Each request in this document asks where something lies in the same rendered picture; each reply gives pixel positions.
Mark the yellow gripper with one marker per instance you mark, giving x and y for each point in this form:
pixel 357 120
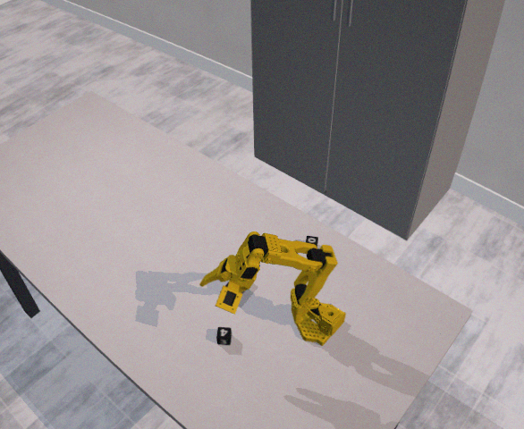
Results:
pixel 230 296

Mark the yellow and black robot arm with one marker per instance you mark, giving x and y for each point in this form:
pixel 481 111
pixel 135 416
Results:
pixel 271 250

